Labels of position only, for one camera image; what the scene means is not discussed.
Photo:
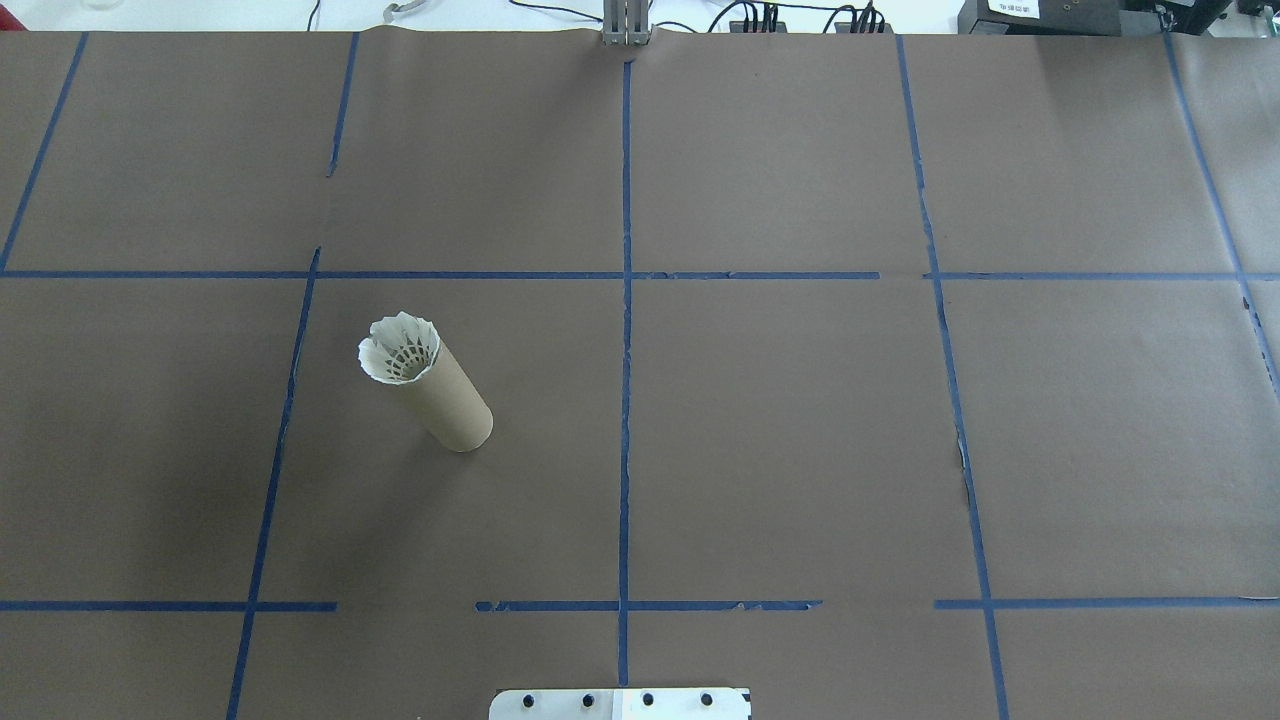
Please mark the white post with base plate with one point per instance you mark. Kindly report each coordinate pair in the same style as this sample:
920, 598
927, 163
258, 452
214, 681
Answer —
560, 710

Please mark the aluminium frame post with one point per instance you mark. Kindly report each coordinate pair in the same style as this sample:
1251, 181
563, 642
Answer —
626, 25

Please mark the black metal rack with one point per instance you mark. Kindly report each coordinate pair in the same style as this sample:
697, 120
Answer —
1190, 6

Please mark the white feather shuttlecock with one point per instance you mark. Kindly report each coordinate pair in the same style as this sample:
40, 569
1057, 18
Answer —
400, 326

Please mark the brown cardboard tube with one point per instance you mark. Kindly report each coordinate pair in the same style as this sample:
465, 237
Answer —
450, 400

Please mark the black device box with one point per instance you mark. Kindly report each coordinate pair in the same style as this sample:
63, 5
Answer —
1080, 20

